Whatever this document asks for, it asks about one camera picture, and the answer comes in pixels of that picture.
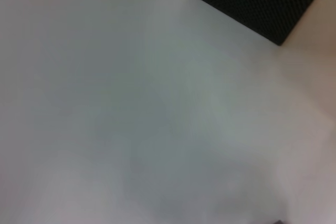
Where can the black mesh pen holder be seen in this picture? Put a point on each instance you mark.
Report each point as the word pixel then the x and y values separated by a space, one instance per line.
pixel 252 1

